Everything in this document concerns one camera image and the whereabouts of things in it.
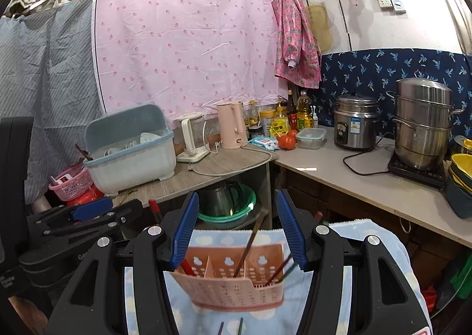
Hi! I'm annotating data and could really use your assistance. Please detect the person's left forearm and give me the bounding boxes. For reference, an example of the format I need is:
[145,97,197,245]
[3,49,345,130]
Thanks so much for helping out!
[7,294,52,335]

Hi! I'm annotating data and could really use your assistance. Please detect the yellow cooking oil bottle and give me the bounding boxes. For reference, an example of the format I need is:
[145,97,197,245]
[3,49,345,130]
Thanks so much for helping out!
[296,91,314,131]

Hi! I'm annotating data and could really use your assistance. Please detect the white countertop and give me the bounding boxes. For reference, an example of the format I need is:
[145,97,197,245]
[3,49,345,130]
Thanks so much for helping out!
[275,125,472,247]

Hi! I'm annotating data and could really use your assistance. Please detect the green plastic basin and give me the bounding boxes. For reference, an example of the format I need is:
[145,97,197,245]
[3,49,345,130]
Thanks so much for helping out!
[197,184,257,229]

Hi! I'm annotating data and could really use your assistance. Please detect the dark brown chopstick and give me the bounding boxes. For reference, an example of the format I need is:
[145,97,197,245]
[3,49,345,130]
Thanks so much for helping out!
[266,211,326,285]
[233,213,269,280]

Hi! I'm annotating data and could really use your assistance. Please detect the amber bottle yellow cap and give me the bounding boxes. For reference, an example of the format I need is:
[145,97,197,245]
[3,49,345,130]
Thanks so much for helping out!
[248,100,260,129]

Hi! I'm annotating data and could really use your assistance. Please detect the clear food container teal lid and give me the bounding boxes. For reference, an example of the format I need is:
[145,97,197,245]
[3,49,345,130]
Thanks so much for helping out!
[296,128,327,149]

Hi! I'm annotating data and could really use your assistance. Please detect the black power cord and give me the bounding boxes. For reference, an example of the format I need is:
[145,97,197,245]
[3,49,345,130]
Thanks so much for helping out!
[343,132,396,176]

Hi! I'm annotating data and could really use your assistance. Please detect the red plastic basin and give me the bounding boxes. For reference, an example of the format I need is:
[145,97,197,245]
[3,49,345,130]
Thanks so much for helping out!
[66,185,106,206]

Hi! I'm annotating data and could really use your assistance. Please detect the yellow lidded can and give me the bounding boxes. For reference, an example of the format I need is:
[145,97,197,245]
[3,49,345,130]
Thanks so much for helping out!
[259,109,276,137]

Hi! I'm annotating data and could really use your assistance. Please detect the steel steamer pot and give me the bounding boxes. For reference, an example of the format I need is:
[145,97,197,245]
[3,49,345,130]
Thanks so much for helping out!
[386,77,466,170]

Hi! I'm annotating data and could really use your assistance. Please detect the pink dotted curtain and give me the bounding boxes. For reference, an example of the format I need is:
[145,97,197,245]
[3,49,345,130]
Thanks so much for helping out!
[91,0,288,124]

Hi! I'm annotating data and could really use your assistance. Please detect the pink plastic basket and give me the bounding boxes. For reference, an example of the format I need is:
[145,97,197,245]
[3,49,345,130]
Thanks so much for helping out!
[49,163,93,202]

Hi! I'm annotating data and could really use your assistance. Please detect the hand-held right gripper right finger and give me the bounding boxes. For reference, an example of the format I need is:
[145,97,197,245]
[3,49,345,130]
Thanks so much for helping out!
[276,188,432,335]

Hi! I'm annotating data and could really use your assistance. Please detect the dark teal container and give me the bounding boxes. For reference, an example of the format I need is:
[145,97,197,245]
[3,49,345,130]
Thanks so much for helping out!
[444,173,472,219]

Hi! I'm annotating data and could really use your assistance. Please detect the steel rice cooker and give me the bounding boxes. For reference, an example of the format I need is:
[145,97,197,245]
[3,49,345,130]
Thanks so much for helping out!
[334,93,380,151]

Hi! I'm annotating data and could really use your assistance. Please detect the yellow seasoning packet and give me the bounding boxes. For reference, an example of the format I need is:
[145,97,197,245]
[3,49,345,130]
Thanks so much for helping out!
[270,108,290,138]

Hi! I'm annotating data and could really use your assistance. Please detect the dark soy sauce bottle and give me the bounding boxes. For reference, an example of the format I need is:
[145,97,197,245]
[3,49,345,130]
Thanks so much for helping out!
[287,90,299,132]

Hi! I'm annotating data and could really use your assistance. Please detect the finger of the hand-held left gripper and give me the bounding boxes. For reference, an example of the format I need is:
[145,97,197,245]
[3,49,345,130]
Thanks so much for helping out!
[27,197,113,227]
[42,199,144,244]

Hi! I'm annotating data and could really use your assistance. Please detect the white power cord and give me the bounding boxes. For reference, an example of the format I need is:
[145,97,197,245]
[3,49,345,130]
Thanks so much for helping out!
[188,143,275,177]

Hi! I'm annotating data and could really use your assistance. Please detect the navy palm print cloth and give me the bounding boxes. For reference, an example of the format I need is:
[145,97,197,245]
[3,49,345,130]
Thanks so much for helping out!
[317,48,472,144]

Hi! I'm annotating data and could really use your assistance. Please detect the black induction cooker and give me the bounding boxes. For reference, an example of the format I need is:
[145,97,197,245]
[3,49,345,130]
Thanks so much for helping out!
[388,156,448,188]

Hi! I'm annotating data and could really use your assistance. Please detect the yellow bowls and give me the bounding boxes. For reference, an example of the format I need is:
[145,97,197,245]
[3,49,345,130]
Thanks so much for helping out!
[449,152,472,188]

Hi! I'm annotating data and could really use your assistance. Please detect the pink floral apron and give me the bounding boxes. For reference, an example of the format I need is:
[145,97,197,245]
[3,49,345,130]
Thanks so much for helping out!
[272,0,322,89]

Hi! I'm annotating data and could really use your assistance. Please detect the pink perforated utensil holder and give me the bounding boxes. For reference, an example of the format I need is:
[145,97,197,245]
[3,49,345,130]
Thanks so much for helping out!
[165,244,286,311]

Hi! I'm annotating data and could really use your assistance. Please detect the grey striped curtain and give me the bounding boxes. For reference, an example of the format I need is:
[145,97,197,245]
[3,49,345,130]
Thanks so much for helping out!
[0,0,106,210]

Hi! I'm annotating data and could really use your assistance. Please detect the blue wet wipes packet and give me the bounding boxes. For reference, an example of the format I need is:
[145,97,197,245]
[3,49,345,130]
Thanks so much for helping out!
[248,136,280,152]

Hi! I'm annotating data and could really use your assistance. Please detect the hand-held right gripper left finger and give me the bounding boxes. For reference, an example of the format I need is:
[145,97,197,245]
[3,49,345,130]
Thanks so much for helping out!
[44,191,201,335]

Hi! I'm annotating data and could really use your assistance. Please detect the pink electric kettle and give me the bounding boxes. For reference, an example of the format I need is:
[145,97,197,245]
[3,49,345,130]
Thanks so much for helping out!
[216,101,248,149]

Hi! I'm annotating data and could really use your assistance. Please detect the blue dotted tablecloth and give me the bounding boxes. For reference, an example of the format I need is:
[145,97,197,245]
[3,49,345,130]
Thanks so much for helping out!
[123,219,430,335]

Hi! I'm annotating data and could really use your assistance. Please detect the dark steel kettle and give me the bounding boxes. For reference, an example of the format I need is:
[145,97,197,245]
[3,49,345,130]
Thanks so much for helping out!
[204,180,244,218]

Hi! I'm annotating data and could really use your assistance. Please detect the white dish rack teal lid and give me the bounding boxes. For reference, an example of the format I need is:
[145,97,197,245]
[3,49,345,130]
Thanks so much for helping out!
[83,104,177,196]

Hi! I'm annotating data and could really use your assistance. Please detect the white glass blender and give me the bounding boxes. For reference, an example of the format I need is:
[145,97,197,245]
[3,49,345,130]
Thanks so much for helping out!
[176,113,211,163]

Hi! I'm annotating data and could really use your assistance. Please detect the grey wood cabinet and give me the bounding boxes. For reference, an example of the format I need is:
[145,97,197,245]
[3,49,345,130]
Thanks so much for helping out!
[111,136,279,232]

